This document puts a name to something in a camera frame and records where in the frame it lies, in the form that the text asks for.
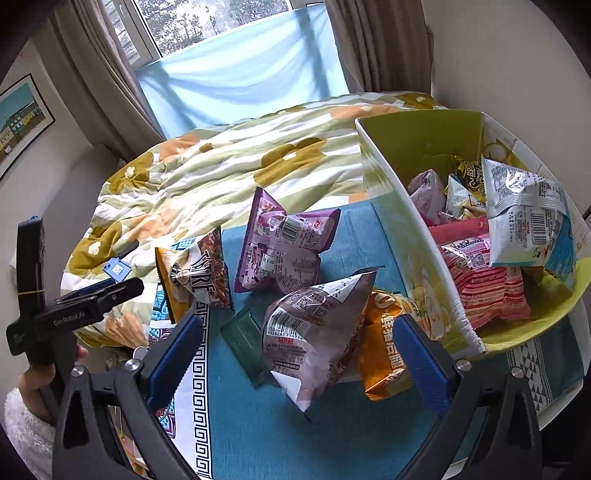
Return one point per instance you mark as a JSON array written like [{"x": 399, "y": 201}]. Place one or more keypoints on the yellow black snack packet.
[{"x": 471, "y": 177}]

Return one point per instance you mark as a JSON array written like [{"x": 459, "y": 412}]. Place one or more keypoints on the person's left hand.
[{"x": 30, "y": 385}]

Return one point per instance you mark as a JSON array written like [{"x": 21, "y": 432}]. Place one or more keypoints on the grey headboard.
[{"x": 92, "y": 180}]

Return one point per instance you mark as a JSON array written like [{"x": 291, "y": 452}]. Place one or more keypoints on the pale blue snack packet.
[{"x": 458, "y": 199}]

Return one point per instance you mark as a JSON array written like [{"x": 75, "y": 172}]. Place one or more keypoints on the framed house picture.
[{"x": 21, "y": 120}]

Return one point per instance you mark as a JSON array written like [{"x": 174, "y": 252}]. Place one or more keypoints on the purple silver snack packet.
[{"x": 314, "y": 332}]

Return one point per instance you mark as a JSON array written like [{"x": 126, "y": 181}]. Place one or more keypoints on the floral duvet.
[{"x": 221, "y": 157}]

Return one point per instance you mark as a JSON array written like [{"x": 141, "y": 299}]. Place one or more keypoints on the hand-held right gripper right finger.
[{"x": 421, "y": 364}]

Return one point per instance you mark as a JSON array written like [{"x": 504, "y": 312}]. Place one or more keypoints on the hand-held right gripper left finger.
[{"x": 178, "y": 355}]

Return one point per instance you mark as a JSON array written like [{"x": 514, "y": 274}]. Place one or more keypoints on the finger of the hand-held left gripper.
[
  {"x": 122, "y": 291},
  {"x": 92, "y": 286}
]

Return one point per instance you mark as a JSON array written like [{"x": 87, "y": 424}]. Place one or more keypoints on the brown orange snack packet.
[{"x": 196, "y": 277}]

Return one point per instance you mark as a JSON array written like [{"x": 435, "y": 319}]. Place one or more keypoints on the blue phone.
[{"x": 117, "y": 269}]

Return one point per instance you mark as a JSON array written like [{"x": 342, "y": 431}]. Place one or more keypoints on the teal patterned tablecloth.
[{"x": 258, "y": 438}]

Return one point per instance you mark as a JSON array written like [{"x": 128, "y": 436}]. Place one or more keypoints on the brown curtain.
[
  {"x": 378, "y": 46},
  {"x": 101, "y": 78}
]

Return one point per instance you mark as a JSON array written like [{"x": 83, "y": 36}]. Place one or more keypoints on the light purple snack packet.
[{"x": 427, "y": 190}]

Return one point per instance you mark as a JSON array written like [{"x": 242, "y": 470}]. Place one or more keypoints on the light blue cloth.
[{"x": 240, "y": 78}]

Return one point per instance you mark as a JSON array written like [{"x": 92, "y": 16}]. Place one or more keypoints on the window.
[{"x": 207, "y": 23}]

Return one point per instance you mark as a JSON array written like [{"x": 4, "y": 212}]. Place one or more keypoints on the white blue snack packet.
[{"x": 526, "y": 217}]

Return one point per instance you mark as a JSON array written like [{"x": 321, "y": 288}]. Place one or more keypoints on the pink snack packet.
[{"x": 485, "y": 281}]

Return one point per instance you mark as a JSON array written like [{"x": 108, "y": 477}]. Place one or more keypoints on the small black object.
[{"x": 129, "y": 248}]

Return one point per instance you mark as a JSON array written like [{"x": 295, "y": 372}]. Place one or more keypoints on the green plastic wrapper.
[{"x": 244, "y": 344}]

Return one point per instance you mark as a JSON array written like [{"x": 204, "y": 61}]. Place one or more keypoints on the green cardboard box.
[{"x": 415, "y": 221}]

